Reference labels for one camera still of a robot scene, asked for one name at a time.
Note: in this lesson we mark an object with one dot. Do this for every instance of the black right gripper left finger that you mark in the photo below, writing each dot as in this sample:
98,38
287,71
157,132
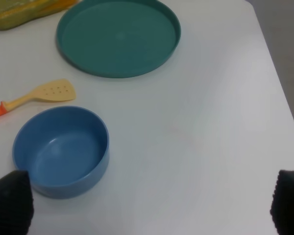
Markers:
16,203

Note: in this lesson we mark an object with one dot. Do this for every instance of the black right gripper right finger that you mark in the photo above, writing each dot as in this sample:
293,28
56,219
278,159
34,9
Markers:
282,207

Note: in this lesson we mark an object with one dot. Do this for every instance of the blue bowl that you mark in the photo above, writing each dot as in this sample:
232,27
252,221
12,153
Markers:
64,149

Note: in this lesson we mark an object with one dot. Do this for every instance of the yellow orange toy spatula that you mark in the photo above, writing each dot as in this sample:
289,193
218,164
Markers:
59,90

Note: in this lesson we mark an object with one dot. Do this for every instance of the toy corn cob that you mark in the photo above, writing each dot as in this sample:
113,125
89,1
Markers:
14,13

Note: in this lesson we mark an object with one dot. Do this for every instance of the teal round plate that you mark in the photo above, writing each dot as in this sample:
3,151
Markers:
118,38

